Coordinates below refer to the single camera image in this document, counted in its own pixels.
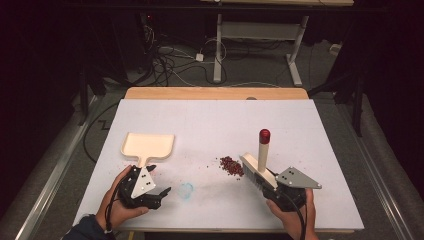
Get tangle of floor cables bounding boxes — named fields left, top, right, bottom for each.
left=141, top=19, right=231, bottom=87

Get left hand-held gripper black cable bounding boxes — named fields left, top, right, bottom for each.
left=104, top=173, right=133, bottom=234

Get red beans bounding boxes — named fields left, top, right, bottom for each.
left=218, top=155, right=246, bottom=181

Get hand-held gripper black cable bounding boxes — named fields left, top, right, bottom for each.
left=104, top=173, right=133, bottom=234
left=283, top=191, right=308, bottom=240

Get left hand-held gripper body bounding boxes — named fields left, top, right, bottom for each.
left=118, top=165, right=163, bottom=210

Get black metal stand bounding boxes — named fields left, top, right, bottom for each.
left=308, top=66, right=368, bottom=138
left=77, top=64, right=105, bottom=127

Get person's right hand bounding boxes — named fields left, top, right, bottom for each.
left=265, top=188, right=319, bottom=240

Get cream plastic dustpan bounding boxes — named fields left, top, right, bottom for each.
left=120, top=132, right=176, bottom=168

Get cream brush with red tip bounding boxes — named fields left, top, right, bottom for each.
left=239, top=128, right=279, bottom=192

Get person's left hand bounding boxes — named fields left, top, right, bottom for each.
left=95, top=165, right=150, bottom=231

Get right hand-held gripper black cable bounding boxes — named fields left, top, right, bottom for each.
left=283, top=191, right=308, bottom=240

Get white table cover sheet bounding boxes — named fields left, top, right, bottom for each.
left=73, top=98, right=365, bottom=231

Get wooden table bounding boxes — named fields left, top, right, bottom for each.
left=117, top=87, right=355, bottom=234

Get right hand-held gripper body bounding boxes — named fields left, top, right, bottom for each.
left=263, top=166, right=323, bottom=213

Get white metal desk frame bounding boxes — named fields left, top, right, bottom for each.
left=212, top=13, right=310, bottom=88

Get aluminium floor rail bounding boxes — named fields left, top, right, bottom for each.
left=336, top=99, right=416, bottom=240
left=14, top=95, right=99, bottom=240

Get black floor cable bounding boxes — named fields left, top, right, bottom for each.
left=82, top=101, right=122, bottom=164

